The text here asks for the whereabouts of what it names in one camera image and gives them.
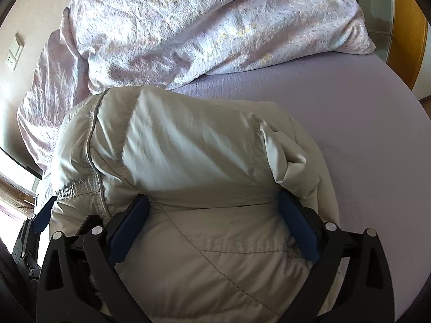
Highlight pink floral duvet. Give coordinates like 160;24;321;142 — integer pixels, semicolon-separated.
17;0;375;170

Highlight wooden headboard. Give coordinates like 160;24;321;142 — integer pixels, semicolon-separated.
387;0;428;90

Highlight white wall switch plate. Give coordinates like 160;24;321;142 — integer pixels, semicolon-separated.
6;34;24;71

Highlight beige quilted puffer jacket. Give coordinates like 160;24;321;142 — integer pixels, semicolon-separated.
49;87;339;322

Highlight lilac bed sheet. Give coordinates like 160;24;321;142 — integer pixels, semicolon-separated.
170;53;430;320

